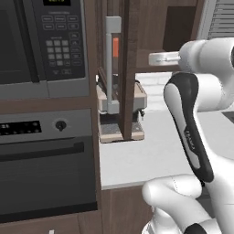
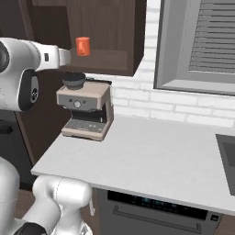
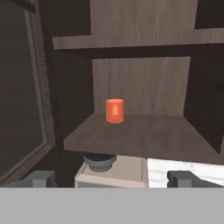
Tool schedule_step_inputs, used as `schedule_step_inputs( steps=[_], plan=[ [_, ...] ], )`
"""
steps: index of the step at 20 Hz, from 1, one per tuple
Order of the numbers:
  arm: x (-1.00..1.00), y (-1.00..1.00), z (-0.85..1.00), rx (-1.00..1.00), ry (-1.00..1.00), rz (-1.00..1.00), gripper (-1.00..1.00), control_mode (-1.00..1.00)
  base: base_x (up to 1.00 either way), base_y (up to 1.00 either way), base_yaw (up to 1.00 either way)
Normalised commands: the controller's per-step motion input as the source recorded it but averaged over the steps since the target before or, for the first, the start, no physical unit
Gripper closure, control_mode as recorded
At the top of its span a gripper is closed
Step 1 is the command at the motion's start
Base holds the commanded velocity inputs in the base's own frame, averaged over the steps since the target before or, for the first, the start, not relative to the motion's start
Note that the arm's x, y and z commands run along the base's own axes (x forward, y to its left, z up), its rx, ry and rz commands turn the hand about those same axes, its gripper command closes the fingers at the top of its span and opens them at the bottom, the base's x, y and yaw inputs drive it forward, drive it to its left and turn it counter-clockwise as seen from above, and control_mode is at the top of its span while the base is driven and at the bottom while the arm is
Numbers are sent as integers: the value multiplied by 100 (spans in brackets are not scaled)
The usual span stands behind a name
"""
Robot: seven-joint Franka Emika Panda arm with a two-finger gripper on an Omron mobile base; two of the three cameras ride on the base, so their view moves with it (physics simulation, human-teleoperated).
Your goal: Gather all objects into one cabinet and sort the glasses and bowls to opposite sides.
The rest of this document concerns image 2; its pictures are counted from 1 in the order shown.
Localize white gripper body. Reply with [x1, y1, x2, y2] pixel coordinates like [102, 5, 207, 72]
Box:
[58, 48, 73, 68]

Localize grey dishwasher handle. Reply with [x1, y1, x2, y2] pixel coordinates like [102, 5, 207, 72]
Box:
[112, 205, 203, 234]

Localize beige coffee machine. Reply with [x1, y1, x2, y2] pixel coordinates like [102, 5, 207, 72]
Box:
[56, 72, 115, 142]

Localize grey dishwasher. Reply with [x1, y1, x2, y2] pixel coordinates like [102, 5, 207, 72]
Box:
[96, 187, 225, 235]

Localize dark wood tall cabinet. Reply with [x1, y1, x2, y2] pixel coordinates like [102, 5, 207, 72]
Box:
[0, 69, 73, 191]

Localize dark wood cabinet door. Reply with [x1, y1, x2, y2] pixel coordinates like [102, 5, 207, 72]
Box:
[0, 0, 35, 41]

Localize dark grey sink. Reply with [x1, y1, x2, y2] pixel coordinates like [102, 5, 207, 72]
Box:
[215, 133, 235, 197]

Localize white cabinet handle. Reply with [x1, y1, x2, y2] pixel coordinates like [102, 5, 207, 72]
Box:
[89, 196, 96, 217]

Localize orange cup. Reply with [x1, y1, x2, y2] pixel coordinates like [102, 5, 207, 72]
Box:
[74, 36, 92, 57]

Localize grey window blinds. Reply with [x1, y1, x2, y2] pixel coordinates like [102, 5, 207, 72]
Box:
[188, 0, 235, 74]

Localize grey window frame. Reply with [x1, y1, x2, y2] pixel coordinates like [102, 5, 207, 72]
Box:
[153, 0, 235, 96]

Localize dark wood wall cabinet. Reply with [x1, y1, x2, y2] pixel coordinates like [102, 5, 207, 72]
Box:
[31, 0, 148, 78]

